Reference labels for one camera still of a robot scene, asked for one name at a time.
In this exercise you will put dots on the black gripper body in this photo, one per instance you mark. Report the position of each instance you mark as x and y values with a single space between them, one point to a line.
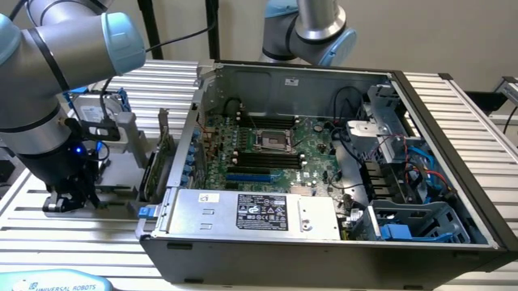
57 169

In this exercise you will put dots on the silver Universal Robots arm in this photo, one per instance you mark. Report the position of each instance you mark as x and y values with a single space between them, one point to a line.
49 60

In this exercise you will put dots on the black RAM slot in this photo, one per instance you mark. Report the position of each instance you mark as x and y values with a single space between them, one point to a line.
269 161
269 152
268 116
269 165
269 156
268 120
268 123
268 126

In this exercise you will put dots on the grey parts rack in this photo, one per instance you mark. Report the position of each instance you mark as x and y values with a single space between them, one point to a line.
122 179

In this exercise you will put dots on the blue case latch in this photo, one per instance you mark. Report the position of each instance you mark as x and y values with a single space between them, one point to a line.
146 212

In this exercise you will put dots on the green graphics card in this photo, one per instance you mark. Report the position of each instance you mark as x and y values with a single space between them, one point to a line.
155 169

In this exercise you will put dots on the hard disk with blue carrier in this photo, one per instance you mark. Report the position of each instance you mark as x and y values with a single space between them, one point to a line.
91 110

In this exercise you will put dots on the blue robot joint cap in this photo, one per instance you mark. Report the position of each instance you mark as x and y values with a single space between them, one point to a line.
49 280

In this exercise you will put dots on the silver power supply unit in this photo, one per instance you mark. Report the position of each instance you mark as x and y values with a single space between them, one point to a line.
226 218

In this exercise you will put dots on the short black expansion slot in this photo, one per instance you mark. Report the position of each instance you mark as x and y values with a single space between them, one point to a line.
232 186

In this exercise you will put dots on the blue expansion slot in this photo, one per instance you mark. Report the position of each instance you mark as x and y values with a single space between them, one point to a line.
248 178

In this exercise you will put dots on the long black expansion slot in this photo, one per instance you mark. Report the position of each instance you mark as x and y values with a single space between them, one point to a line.
248 169

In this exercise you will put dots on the CPU socket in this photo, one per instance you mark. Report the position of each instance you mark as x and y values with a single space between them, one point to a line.
272 139

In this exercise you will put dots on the silver chipset heatsink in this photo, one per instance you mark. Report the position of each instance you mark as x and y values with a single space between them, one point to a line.
302 190

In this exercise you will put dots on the black open PC case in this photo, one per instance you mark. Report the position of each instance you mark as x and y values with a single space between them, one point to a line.
284 260

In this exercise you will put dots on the black stand pole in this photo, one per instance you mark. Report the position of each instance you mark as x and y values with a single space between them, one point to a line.
151 24
213 39

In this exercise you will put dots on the green motherboard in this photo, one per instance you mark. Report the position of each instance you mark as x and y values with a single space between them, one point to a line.
316 157

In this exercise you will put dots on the white case sticker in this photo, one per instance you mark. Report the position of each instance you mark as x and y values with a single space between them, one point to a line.
292 82

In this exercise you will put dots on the metal disk bay cage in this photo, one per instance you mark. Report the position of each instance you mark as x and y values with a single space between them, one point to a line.
385 130

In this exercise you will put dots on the blue plastic disk bay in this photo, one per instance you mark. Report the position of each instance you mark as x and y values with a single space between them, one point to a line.
437 221

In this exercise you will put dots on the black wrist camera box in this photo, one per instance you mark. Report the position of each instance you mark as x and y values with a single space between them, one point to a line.
101 131

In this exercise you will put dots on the aluminium frame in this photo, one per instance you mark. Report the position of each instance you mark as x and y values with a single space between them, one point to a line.
508 88

